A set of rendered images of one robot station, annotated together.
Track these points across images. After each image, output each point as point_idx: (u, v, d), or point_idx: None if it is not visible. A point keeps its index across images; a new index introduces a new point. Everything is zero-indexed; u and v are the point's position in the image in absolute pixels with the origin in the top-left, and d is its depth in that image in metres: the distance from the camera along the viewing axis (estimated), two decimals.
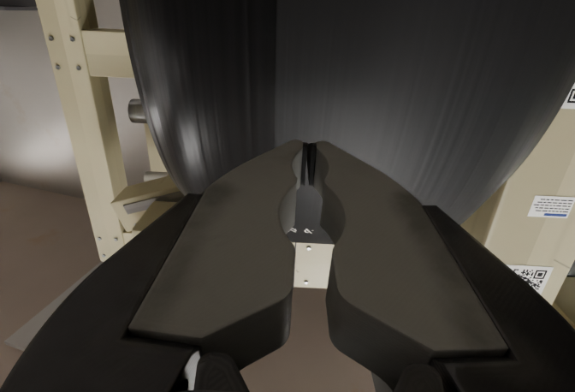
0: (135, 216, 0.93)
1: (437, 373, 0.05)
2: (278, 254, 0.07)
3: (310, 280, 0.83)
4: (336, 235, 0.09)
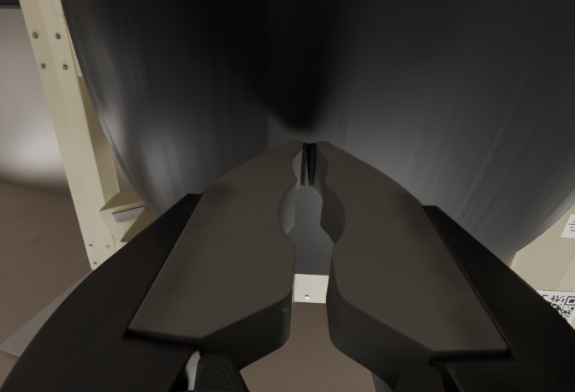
0: (126, 224, 0.87)
1: (437, 373, 0.05)
2: (278, 254, 0.07)
3: (311, 294, 0.78)
4: (336, 235, 0.09)
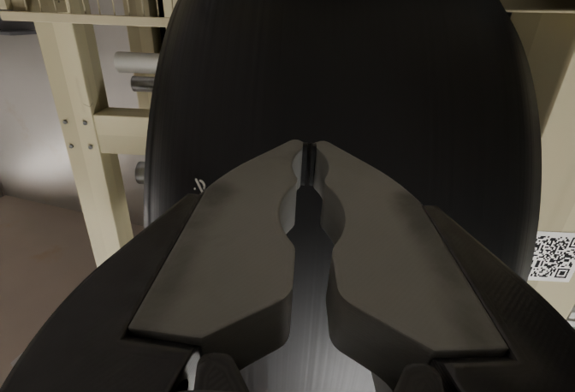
0: None
1: (437, 373, 0.05)
2: (278, 254, 0.07)
3: None
4: (336, 235, 0.09)
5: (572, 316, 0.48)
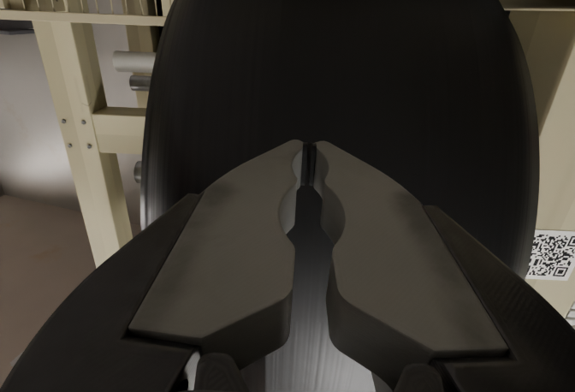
0: None
1: (437, 373, 0.05)
2: (278, 254, 0.07)
3: None
4: (336, 235, 0.09)
5: (570, 314, 0.48)
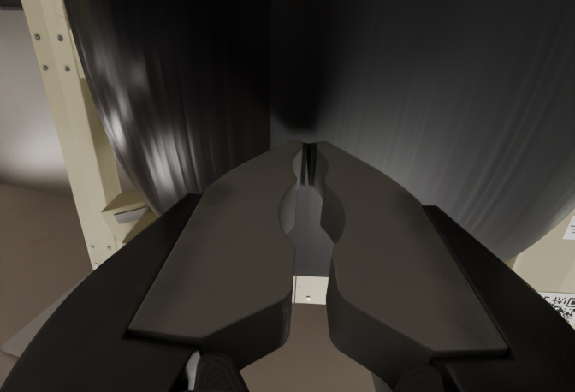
0: (127, 225, 0.87)
1: (437, 373, 0.05)
2: (278, 254, 0.07)
3: (312, 295, 0.78)
4: (336, 235, 0.09)
5: None
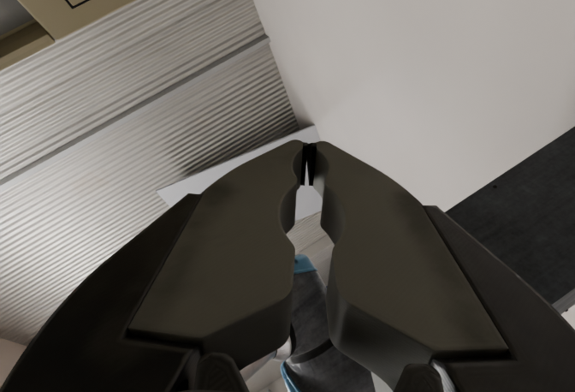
0: None
1: (437, 373, 0.05)
2: (278, 254, 0.07)
3: None
4: (336, 235, 0.09)
5: None
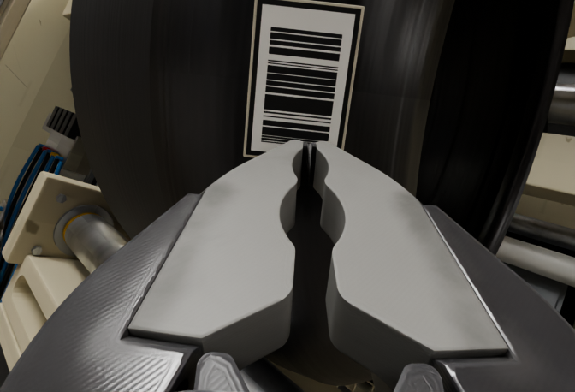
0: None
1: (437, 373, 0.05)
2: (278, 254, 0.07)
3: None
4: (336, 235, 0.09)
5: None
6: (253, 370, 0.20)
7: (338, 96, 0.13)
